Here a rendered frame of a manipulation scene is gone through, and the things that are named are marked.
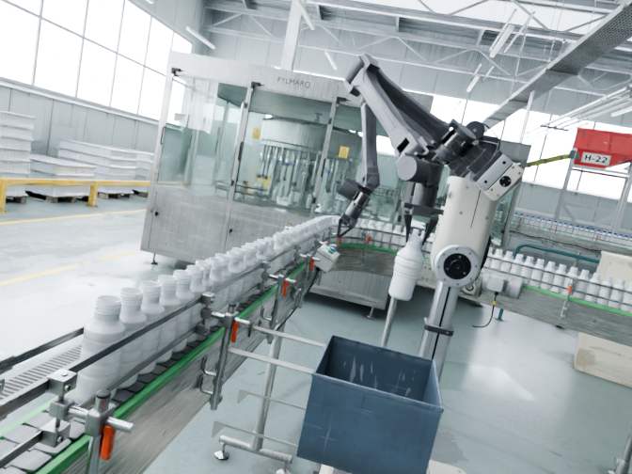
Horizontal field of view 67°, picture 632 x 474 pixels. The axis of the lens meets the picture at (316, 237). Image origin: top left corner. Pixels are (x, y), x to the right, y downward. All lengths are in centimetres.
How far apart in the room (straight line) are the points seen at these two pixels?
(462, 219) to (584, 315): 153
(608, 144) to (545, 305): 529
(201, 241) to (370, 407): 436
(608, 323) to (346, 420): 218
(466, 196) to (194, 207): 401
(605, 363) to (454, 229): 394
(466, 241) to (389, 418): 79
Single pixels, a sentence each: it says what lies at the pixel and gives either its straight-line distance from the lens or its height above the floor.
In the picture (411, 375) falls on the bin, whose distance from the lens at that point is 149.
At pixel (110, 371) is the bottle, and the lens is 83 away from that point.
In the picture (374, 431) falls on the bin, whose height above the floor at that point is 85.
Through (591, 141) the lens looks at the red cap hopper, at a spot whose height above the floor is 262.
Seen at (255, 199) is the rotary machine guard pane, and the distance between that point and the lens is 517.
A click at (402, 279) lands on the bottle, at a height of 120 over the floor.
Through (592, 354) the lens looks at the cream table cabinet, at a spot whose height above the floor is 20.
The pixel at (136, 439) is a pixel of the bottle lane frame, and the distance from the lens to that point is 93.
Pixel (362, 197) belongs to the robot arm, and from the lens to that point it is 187.
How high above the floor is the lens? 142
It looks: 8 degrees down
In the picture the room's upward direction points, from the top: 12 degrees clockwise
